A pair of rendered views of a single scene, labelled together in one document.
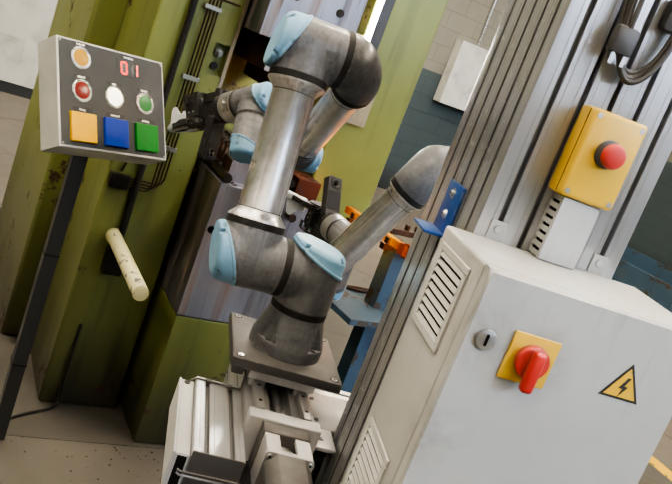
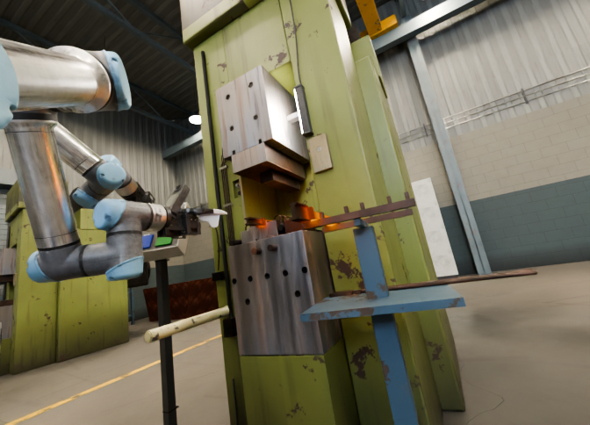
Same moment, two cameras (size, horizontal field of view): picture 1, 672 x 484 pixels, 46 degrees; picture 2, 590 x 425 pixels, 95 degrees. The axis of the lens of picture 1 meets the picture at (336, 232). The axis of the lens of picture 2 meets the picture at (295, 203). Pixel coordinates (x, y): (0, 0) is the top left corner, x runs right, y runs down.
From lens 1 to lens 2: 219 cm
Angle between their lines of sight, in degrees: 61
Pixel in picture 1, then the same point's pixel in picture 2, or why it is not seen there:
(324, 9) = (247, 122)
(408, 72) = (343, 115)
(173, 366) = (254, 405)
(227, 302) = (267, 335)
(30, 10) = not seen: hidden behind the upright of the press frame
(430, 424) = not seen: outside the picture
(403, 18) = (319, 93)
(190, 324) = (250, 362)
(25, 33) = not seen: hidden behind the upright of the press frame
